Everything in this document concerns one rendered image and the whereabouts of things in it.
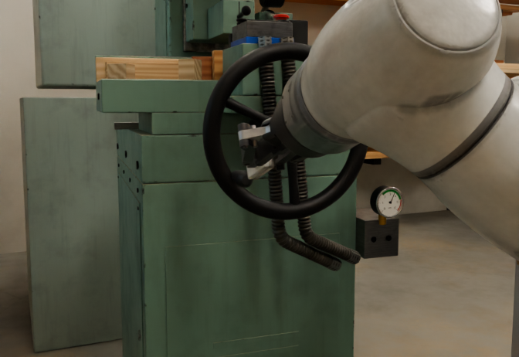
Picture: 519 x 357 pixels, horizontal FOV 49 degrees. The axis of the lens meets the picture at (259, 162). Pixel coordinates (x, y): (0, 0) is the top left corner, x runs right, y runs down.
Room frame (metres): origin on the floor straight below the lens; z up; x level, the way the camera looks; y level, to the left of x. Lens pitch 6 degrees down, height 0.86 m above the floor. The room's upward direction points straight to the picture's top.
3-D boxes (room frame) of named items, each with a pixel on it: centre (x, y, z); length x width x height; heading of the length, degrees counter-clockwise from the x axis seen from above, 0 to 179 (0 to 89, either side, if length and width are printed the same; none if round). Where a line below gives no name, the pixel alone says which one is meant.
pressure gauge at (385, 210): (1.13, -0.26, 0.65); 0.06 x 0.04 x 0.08; 108
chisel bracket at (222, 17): (1.27, 0.06, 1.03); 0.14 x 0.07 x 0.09; 18
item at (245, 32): (1.07, -0.02, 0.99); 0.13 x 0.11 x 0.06; 108
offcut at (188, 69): (1.08, 0.13, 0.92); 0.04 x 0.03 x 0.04; 163
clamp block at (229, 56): (1.07, -0.02, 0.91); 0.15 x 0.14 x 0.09; 108
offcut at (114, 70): (1.12, 0.27, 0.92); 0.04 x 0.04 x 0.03; 74
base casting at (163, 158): (1.36, 0.10, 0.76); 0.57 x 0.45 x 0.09; 18
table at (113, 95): (1.15, 0.01, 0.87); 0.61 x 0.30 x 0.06; 108
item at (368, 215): (1.20, -0.24, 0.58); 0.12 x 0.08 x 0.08; 18
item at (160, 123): (1.19, 0.04, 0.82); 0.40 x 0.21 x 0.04; 108
